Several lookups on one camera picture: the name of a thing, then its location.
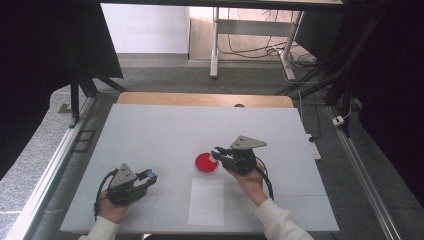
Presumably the white metal desk frame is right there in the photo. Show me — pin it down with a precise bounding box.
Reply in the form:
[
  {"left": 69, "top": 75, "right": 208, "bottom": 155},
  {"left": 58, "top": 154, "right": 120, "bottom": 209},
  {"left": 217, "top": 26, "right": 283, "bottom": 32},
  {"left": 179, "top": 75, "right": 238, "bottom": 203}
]
[{"left": 209, "top": 6, "right": 305, "bottom": 82}]

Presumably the person's right hand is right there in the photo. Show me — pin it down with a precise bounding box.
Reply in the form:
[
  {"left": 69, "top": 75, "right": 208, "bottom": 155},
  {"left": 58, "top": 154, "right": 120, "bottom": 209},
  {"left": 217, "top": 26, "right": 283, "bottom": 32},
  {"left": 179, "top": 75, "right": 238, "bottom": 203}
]
[{"left": 226, "top": 161, "right": 268, "bottom": 208}]

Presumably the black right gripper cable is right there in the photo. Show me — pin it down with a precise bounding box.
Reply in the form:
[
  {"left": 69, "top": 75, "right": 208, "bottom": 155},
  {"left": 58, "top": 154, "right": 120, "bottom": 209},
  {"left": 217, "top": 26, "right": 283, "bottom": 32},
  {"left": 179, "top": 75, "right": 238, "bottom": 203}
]
[{"left": 253, "top": 156, "right": 275, "bottom": 202}]

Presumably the white paper sheet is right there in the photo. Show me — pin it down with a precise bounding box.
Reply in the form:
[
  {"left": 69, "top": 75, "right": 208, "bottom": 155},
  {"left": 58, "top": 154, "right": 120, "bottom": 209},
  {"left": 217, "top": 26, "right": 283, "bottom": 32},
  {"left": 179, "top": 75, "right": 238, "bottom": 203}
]
[{"left": 187, "top": 177, "right": 225, "bottom": 227}]

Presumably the aluminium floor rail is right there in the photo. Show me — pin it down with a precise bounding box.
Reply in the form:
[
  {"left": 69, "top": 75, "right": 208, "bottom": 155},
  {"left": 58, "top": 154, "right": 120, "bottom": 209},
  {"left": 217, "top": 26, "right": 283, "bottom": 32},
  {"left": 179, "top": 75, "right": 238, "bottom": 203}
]
[
  {"left": 326, "top": 105, "right": 403, "bottom": 240},
  {"left": 4, "top": 96, "right": 98, "bottom": 240}
]

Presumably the round red ink pad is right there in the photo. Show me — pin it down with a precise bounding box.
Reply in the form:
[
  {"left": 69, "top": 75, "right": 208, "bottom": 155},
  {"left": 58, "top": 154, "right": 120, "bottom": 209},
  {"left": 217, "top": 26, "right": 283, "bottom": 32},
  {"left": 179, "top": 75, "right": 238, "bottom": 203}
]
[{"left": 194, "top": 152, "right": 220, "bottom": 175}]

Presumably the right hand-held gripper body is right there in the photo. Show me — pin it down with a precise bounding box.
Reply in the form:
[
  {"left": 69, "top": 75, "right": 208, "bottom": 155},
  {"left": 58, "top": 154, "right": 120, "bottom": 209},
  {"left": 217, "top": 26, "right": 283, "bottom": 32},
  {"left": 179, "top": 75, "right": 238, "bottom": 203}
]
[{"left": 219, "top": 135, "right": 268, "bottom": 176}]

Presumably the person's left hand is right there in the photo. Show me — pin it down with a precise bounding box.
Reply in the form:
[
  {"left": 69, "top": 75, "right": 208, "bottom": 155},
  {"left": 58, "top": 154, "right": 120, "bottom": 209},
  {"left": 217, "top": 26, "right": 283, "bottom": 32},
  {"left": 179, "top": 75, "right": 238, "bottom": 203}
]
[{"left": 96, "top": 189, "right": 132, "bottom": 224}]

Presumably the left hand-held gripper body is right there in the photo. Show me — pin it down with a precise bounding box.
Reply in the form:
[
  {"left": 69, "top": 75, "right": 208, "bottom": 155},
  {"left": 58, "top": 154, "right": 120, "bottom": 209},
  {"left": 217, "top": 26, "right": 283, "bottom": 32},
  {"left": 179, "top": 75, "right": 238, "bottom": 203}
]
[{"left": 105, "top": 163, "right": 150, "bottom": 206}]

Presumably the tangle of black floor cables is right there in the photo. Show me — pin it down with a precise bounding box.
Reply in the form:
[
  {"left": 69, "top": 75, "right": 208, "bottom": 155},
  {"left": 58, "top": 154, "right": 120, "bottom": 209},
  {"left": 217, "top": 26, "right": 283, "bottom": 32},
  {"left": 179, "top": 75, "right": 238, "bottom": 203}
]
[{"left": 218, "top": 8, "right": 318, "bottom": 68}]

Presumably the white power strip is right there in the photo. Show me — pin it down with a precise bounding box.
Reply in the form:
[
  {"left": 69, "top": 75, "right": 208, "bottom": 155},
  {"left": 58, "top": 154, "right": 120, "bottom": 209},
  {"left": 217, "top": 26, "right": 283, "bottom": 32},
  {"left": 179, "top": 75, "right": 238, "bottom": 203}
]
[{"left": 306, "top": 133, "right": 322, "bottom": 160}]

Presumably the black metal stand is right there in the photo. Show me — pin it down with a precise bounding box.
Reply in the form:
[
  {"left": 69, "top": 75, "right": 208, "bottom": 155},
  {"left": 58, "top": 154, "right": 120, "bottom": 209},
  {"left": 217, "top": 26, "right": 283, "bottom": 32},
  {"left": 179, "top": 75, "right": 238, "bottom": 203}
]
[
  {"left": 59, "top": 29, "right": 128, "bottom": 129},
  {"left": 276, "top": 9, "right": 384, "bottom": 138}
]

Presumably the black curtain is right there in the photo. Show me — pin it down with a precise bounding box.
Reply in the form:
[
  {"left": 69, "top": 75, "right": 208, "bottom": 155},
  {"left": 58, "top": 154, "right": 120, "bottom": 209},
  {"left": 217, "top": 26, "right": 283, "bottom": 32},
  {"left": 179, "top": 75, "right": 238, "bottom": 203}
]
[
  {"left": 294, "top": 0, "right": 424, "bottom": 208},
  {"left": 0, "top": 0, "right": 124, "bottom": 181}
]

